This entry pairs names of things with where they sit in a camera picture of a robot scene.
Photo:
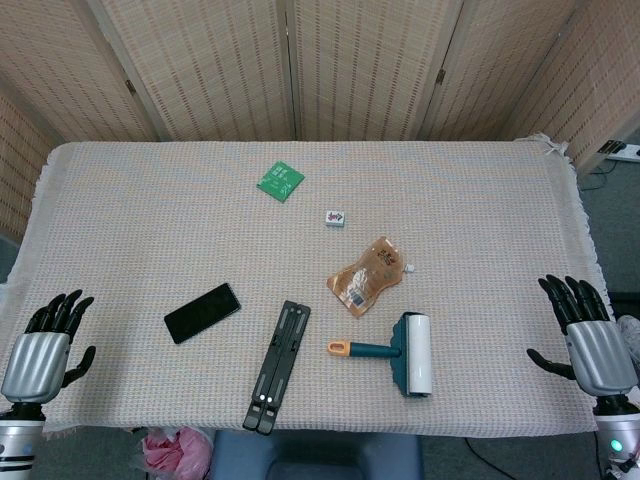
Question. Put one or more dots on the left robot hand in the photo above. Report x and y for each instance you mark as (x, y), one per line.
(35, 360)

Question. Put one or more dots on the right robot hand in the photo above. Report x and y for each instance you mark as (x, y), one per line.
(597, 350)

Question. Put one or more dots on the black smartphone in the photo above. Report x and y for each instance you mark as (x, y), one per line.
(202, 313)

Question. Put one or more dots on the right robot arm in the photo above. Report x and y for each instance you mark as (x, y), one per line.
(617, 435)

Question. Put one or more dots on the pink plastic bag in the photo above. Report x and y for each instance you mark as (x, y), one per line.
(177, 452)

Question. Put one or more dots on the teal lint roller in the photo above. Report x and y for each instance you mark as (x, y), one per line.
(400, 355)

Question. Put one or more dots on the white power strip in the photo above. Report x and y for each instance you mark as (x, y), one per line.
(623, 150)

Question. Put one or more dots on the orange spouted food pouch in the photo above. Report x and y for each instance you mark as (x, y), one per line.
(367, 280)

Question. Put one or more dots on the black folding laptop stand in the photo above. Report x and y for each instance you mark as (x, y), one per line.
(278, 366)

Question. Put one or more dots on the beige woven tablecloth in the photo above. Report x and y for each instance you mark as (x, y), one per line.
(310, 280)

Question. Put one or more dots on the white mahjong tile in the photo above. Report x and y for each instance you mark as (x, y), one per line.
(335, 218)

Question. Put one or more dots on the blue chair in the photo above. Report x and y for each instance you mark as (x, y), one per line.
(317, 455)

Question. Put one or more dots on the green square packet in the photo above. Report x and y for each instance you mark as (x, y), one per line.
(281, 182)

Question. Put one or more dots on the bamboo folding screen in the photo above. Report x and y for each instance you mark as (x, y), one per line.
(320, 70)

